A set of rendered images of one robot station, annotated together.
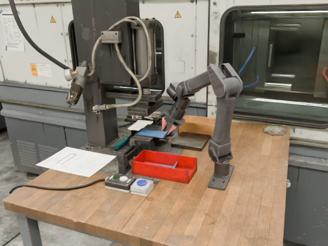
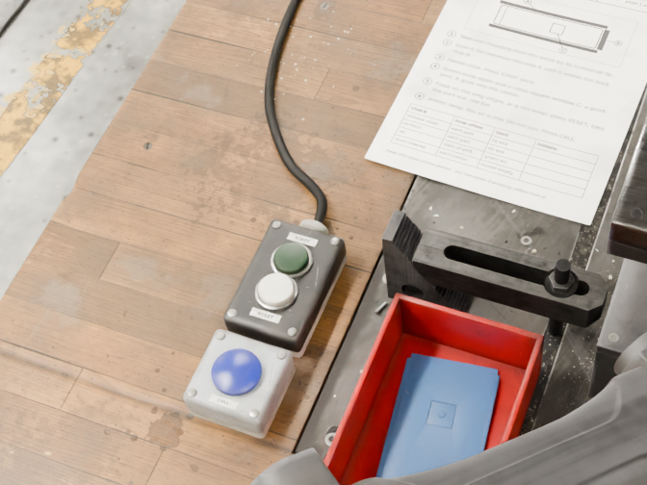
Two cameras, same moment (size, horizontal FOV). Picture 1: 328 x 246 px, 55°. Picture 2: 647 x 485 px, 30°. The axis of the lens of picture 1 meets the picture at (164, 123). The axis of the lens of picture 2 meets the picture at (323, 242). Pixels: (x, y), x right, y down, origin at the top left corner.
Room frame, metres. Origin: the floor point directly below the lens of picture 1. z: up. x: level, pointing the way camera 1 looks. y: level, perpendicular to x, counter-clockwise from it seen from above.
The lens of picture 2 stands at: (1.19, -0.35, 1.77)
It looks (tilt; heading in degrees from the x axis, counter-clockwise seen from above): 56 degrees down; 98
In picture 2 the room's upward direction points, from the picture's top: 10 degrees counter-clockwise
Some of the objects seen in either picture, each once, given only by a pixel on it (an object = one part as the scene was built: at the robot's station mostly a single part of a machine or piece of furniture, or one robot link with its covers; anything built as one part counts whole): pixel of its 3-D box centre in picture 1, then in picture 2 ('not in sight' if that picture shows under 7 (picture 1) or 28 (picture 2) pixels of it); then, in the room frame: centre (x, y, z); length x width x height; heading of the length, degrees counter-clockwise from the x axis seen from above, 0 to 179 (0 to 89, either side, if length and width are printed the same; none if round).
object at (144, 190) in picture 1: (142, 189); (243, 390); (1.04, 0.09, 0.90); 0.07 x 0.07 x 0.06; 68
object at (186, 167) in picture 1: (164, 165); (415, 472); (1.18, 0.00, 0.93); 0.25 x 0.12 x 0.06; 68
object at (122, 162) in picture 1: (124, 161); (428, 265); (1.20, 0.17, 0.95); 0.06 x 0.03 x 0.09; 158
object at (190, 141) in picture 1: (191, 140); not in sight; (1.47, -0.14, 0.91); 0.17 x 0.16 x 0.02; 158
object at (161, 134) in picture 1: (153, 131); not in sight; (1.40, 0.05, 1.00); 0.15 x 0.07 x 0.03; 68
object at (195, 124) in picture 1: (203, 126); not in sight; (1.62, -0.22, 0.93); 0.25 x 0.13 x 0.08; 68
